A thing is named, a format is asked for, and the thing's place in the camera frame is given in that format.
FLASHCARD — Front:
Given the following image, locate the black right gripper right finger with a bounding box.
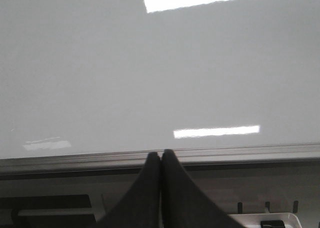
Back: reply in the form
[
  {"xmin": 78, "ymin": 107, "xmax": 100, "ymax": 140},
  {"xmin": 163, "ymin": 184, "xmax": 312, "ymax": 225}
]
[{"xmin": 161, "ymin": 149, "xmax": 243, "ymax": 228}]

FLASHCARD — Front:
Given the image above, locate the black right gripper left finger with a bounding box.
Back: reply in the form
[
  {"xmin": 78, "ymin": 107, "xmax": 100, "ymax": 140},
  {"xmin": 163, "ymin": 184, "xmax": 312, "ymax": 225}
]
[{"xmin": 93, "ymin": 152, "xmax": 161, "ymax": 227}]

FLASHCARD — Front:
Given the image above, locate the white plastic marker tray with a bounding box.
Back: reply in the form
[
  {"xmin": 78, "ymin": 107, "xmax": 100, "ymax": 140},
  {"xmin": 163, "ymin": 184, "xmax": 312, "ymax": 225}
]
[{"xmin": 229, "ymin": 212, "xmax": 302, "ymax": 227}]

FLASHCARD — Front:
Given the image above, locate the black and orange eraser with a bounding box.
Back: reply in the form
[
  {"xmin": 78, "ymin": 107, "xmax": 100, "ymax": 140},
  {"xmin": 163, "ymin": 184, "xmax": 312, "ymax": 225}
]
[{"xmin": 260, "ymin": 220, "xmax": 285, "ymax": 228}]

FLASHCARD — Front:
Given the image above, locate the white whiteboard with aluminium frame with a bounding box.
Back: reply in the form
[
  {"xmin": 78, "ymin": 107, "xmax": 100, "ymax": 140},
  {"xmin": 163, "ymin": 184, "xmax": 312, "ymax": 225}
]
[{"xmin": 0, "ymin": 0, "xmax": 320, "ymax": 175}]

